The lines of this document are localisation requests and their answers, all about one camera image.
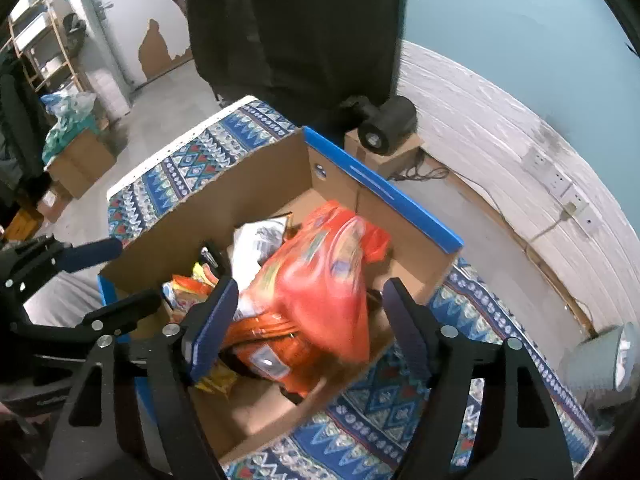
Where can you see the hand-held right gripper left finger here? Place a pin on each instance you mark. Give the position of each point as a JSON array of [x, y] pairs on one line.
[[215, 325]]

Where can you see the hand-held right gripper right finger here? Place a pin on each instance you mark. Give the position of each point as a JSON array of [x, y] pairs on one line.
[[405, 325]]

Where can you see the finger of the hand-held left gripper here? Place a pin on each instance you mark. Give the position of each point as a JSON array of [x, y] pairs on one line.
[[95, 252], [125, 307]]

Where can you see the yellow red fries snack packet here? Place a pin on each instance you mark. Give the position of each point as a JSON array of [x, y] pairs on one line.
[[187, 292]]

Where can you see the long yellow snack packet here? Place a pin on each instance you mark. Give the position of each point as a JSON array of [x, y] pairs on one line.
[[217, 380]]

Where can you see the black hot dog snack packet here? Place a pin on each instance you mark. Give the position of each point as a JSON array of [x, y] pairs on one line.
[[210, 255]]

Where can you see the orange black snack packet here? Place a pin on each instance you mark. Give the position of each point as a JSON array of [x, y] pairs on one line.
[[280, 355]]

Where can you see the clear silver snack packet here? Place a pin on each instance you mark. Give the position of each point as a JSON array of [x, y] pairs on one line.
[[255, 245]]

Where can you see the large red-orange snack packet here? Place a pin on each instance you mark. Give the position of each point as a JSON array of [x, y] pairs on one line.
[[320, 280]]

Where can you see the blue-edged cardboard box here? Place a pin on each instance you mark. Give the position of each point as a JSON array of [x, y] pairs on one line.
[[250, 195]]

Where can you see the low cardboard box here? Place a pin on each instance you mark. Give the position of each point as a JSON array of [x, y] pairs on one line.
[[52, 205]]

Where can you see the large cardboard box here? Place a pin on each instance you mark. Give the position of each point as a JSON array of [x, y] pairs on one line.
[[85, 165]]

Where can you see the blue patterned tablecloth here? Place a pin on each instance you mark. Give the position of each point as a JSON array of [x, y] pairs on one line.
[[380, 410]]

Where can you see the teal cloth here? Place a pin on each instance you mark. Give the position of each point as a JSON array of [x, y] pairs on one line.
[[65, 132]]

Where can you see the dark hanging clothes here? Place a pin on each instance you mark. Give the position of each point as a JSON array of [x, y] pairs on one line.
[[17, 125]]

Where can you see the blue white plastic bag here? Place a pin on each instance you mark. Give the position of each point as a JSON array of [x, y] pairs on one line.
[[67, 105]]

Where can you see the white stacked boxes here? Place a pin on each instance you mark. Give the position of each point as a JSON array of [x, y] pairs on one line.
[[111, 92]]

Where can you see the small cardboard box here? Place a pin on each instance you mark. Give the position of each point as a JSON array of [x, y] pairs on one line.
[[380, 162]]

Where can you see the pale blue trash bin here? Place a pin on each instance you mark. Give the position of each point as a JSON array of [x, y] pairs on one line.
[[590, 365]]

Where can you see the black cylinder device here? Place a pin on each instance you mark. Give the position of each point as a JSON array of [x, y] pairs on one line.
[[390, 120]]

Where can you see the wooden shelf rack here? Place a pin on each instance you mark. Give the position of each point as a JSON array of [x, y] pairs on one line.
[[64, 47]]

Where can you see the dark bag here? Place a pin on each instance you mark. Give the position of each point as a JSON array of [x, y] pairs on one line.
[[74, 32]]

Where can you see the white peeling door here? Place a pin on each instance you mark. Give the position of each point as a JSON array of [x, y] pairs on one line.
[[125, 20]]

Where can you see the black backdrop cloth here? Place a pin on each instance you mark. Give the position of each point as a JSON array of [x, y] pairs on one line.
[[300, 35]]

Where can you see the white wall socket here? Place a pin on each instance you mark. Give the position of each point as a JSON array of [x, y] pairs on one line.
[[592, 221], [575, 206], [560, 181], [533, 160]]

